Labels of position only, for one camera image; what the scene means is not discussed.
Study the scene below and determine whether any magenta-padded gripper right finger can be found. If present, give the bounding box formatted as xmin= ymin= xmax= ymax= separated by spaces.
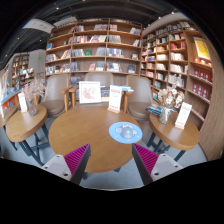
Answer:
xmin=131 ymin=143 xmax=184 ymax=186

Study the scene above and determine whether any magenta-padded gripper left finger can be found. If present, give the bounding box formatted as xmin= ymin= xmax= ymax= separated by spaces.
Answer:
xmin=40 ymin=143 xmax=92 ymax=186

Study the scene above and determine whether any round blue cartoon mouse pad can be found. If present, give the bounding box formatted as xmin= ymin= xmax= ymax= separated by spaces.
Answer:
xmin=108 ymin=121 xmax=144 ymax=145

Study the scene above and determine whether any round wooden side table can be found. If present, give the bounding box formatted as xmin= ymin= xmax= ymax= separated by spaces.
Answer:
xmin=146 ymin=111 xmax=200 ymax=163
xmin=5 ymin=104 xmax=49 ymax=167

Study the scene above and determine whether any glass vase with pale flowers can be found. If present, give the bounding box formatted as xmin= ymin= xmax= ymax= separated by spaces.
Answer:
xmin=157 ymin=74 xmax=185 ymax=125

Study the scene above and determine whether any stack of colourful books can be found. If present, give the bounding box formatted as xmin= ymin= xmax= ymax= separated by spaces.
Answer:
xmin=145 ymin=103 xmax=164 ymax=117

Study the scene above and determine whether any small white sign card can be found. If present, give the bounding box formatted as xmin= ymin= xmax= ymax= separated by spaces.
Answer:
xmin=17 ymin=92 xmax=29 ymax=113
xmin=174 ymin=101 xmax=193 ymax=130

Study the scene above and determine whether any white framed floral picture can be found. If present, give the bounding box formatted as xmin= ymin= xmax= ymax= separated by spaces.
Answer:
xmin=78 ymin=80 xmax=102 ymax=105

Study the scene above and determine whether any white sign card, wooden base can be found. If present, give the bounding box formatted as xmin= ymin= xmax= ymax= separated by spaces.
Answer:
xmin=107 ymin=84 xmax=124 ymax=114

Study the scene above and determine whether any dark upright book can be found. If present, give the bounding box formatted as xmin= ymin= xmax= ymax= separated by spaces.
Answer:
xmin=100 ymin=85 xmax=111 ymax=102

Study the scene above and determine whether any stack of blue books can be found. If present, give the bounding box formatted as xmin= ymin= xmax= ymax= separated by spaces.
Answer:
xmin=118 ymin=84 xmax=134 ymax=93

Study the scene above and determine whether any low colourful book display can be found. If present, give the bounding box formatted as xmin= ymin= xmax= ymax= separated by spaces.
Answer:
xmin=0 ymin=68 xmax=19 ymax=114

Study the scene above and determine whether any curved wooden bookshelf unit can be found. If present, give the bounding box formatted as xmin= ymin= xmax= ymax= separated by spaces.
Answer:
xmin=141 ymin=21 xmax=214 ymax=131

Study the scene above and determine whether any distant wooden bookshelf unit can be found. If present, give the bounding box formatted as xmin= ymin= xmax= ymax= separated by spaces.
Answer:
xmin=11 ymin=53 xmax=30 ymax=81

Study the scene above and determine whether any white hanging ceiling panel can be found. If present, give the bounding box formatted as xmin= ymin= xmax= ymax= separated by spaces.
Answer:
xmin=22 ymin=18 xmax=56 ymax=34

